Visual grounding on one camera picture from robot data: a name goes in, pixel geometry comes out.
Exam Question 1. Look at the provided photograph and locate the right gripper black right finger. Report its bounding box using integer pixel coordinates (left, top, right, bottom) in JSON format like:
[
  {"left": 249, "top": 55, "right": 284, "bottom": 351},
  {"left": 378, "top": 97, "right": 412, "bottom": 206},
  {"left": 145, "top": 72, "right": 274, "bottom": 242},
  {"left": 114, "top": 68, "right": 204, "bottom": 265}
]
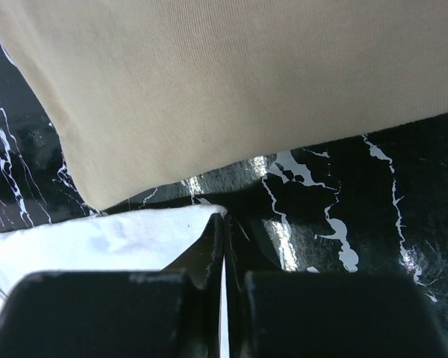
[{"left": 224, "top": 215, "right": 448, "bottom": 357}]

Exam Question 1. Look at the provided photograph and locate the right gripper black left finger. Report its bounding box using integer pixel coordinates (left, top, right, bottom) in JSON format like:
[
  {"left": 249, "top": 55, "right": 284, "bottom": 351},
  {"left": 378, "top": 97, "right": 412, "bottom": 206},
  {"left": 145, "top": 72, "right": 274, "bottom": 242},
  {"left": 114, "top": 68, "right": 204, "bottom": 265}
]
[{"left": 0, "top": 214, "right": 224, "bottom": 357}]

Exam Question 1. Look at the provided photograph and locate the white printed t shirt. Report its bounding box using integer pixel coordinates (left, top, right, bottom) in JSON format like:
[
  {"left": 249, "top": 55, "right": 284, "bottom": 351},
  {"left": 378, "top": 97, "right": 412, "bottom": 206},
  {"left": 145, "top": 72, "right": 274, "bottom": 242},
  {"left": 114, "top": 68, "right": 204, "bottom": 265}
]
[{"left": 0, "top": 204, "right": 226, "bottom": 312}]

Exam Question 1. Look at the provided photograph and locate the folded beige t shirt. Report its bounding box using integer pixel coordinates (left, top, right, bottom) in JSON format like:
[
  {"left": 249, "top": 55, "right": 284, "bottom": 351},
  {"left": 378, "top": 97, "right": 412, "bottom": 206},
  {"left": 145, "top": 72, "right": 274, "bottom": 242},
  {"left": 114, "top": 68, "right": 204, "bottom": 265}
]
[{"left": 0, "top": 1, "right": 448, "bottom": 210}]

